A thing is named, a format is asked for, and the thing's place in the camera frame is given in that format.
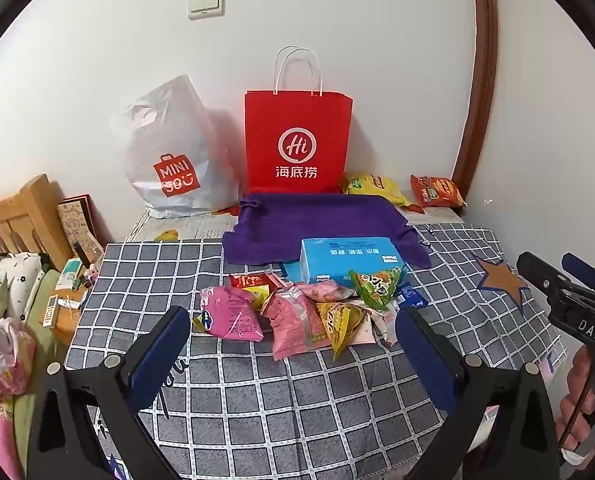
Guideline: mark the white remote control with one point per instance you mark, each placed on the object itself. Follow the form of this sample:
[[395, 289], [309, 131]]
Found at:
[[50, 311]]

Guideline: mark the brown wooden door frame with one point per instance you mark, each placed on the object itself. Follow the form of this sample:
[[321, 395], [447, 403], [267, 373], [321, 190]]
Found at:
[[480, 60]]

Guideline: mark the white floral pillow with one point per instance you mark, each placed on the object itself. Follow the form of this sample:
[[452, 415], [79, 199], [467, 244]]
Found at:
[[7, 280]]

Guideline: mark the wooden headboard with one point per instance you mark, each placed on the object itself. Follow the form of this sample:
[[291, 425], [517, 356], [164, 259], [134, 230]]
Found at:
[[22, 210]]

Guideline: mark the blue tissue pack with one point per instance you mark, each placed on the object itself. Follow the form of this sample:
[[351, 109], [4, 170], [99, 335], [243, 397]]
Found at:
[[342, 260]]

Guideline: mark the red snack packet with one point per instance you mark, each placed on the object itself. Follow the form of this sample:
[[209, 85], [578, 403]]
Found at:
[[245, 281]]

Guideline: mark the patterned book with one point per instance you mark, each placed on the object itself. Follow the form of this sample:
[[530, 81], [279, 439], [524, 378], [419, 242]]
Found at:
[[77, 225]]

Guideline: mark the small yellow snack packet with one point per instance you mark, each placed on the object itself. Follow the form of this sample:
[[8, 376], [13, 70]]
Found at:
[[261, 296]]

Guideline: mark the green snack packet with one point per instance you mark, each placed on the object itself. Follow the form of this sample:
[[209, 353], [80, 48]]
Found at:
[[377, 285]]

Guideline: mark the blue snack packet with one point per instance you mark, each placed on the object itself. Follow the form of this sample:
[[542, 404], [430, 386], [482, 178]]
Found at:
[[412, 300]]

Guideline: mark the green cloth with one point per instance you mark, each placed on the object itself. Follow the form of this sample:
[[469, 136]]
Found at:
[[40, 340]]

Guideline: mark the hot pink snack packet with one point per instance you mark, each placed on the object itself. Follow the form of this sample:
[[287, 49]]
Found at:
[[230, 312]]

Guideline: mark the grey checked blanket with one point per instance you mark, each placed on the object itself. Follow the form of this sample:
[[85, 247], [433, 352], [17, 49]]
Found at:
[[277, 410]]

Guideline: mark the person's right hand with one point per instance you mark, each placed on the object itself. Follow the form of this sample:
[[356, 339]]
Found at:
[[575, 410]]

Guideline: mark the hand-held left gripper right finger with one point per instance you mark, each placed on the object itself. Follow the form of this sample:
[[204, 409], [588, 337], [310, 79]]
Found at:
[[427, 355]]

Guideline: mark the red paper bag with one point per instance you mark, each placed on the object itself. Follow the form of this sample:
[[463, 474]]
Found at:
[[297, 125]]

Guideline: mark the large pink snack packet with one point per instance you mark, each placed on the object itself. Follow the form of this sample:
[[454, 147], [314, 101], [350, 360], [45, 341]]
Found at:
[[292, 325]]

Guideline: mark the yellow chips bag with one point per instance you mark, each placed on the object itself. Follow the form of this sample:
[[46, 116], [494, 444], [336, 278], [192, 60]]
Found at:
[[372, 187]]

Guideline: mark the white wall switch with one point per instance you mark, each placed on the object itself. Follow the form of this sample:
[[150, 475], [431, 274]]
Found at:
[[205, 4]]

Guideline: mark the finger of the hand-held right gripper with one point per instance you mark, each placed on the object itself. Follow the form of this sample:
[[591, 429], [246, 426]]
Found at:
[[540, 272], [585, 269]]

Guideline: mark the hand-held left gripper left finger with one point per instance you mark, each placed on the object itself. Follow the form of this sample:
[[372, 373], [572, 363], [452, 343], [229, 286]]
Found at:
[[160, 355]]

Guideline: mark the orange chips bag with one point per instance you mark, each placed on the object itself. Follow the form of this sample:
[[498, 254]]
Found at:
[[435, 190]]

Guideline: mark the white plastic bag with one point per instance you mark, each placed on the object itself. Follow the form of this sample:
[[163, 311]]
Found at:
[[177, 130]]

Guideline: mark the purple towel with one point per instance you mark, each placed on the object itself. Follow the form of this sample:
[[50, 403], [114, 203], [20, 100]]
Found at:
[[317, 220]]

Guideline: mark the white pink snack packet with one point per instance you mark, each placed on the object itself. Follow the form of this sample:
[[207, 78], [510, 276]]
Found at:
[[382, 322]]

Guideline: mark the teal white box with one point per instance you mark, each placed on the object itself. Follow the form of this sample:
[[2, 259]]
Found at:
[[70, 272]]

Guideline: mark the person's right forearm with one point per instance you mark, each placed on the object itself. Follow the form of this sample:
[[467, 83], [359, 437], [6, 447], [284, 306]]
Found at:
[[575, 457]]

